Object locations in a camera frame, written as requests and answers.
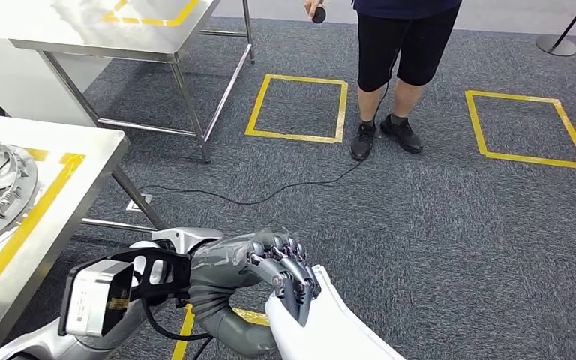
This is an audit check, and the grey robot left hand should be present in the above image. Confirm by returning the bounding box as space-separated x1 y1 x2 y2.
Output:
188 229 322 329

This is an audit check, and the person's hand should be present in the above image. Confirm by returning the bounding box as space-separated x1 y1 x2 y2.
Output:
304 0 325 20

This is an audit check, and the white plastic part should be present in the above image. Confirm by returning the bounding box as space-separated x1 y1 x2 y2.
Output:
264 264 407 360

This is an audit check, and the steel workbench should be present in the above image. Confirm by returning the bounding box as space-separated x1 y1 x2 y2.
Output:
0 0 257 165
0 112 170 360

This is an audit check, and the yellow floor tape square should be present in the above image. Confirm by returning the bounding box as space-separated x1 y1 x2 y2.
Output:
170 303 272 360
464 88 576 172
244 73 350 145

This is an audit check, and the person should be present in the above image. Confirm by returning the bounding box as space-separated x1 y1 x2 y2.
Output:
304 0 463 163

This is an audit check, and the metal floor outlet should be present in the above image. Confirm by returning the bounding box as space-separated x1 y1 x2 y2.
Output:
125 193 154 214

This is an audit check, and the yellow bench tape marking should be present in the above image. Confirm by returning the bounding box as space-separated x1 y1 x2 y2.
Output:
0 141 87 317
100 0 200 28

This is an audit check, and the black pole round base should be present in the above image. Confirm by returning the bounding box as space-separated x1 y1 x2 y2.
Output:
535 0 576 58

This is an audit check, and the white cabinet block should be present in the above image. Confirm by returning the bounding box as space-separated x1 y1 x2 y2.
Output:
0 35 113 129

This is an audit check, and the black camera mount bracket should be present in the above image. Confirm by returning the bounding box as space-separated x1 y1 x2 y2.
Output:
96 246 193 305

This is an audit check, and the black floor cable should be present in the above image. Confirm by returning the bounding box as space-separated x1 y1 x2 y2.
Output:
137 49 396 206

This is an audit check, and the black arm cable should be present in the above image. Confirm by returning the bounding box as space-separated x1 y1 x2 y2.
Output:
140 297 215 360

